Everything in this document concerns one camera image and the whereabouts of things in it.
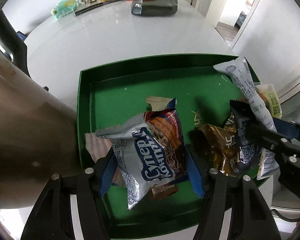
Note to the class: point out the beige snack packet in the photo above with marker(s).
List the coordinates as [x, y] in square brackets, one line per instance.
[158, 103]

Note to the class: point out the black remote stick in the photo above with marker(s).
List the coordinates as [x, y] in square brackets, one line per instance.
[94, 6]

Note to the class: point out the dried fruit bag green label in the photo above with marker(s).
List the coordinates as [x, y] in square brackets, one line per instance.
[268, 93]

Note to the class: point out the teal tissue pack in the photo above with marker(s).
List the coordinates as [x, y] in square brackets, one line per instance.
[64, 8]

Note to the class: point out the white long snack packet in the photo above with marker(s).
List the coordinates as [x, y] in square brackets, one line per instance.
[239, 72]

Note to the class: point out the brown nutritious snack bag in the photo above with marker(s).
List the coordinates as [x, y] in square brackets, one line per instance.
[220, 148]

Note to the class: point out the green tray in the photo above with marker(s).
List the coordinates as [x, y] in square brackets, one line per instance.
[110, 95]

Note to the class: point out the pink striped snack packet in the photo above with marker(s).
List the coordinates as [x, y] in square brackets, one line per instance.
[98, 148]

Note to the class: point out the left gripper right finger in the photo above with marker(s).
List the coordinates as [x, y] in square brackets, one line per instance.
[250, 217]

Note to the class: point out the small brown candy bar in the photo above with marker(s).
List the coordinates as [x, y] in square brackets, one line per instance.
[162, 192]

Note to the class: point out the copper and black thermos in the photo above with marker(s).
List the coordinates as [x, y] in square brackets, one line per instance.
[37, 131]

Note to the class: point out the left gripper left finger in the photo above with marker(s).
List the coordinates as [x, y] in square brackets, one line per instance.
[68, 204]

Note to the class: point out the dark blue snack packet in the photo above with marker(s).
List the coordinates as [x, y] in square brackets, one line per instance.
[249, 152]

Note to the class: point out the silver blue cookie bag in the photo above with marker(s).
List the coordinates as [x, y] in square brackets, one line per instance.
[149, 150]

